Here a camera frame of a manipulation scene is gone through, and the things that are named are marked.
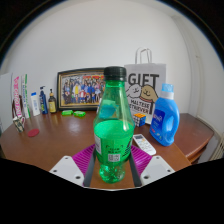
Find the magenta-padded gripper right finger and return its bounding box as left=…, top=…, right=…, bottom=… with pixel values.
left=128, top=144, right=176, bottom=188

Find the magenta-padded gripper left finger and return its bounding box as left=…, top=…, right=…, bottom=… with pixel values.
left=49, top=143, right=98, bottom=188

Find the green plastic drink bottle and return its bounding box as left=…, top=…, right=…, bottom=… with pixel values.
left=92, top=65, right=136, bottom=184

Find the white remote control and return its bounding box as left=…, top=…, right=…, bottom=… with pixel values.
left=132, top=133, right=157, bottom=157

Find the blue detergent bottle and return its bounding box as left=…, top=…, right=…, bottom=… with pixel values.
left=149, top=83, right=181, bottom=147

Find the flat round red coaster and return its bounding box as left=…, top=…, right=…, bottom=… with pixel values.
left=27, top=128, right=41, bottom=138

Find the colourful puzzle cube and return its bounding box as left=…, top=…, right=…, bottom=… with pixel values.
left=133, top=112, right=147, bottom=128

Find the wooden side cabinet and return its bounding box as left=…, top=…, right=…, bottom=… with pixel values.
left=173, top=112, right=215, bottom=164

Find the small green box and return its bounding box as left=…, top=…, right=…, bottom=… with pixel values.
left=73, top=110, right=87, bottom=118
left=61, top=109, right=74, bottom=117

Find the amber pump bottle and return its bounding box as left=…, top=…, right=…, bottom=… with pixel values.
left=47, top=88, right=58, bottom=114

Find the camouflage print mug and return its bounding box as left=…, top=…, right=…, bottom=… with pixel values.
left=12, top=114, right=26, bottom=133

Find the white radiator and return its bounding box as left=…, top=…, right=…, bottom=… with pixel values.
left=209, top=133, right=224, bottom=161

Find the dark blue pump bottle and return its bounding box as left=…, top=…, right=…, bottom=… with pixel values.
left=38, top=85, right=49, bottom=115

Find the white lotion bottle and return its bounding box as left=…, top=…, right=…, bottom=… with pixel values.
left=30, top=91, right=41, bottom=117

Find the framed group photo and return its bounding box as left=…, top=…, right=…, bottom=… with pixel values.
left=55, top=67, right=107, bottom=112

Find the white paper gift bag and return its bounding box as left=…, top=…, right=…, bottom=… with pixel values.
left=123, top=47, right=167, bottom=125

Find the wooden chair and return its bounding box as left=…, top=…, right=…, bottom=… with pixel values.
left=11, top=95, right=24, bottom=118

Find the green and white cardboard tube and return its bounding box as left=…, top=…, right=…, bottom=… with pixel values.
left=20, top=73, right=32, bottom=119

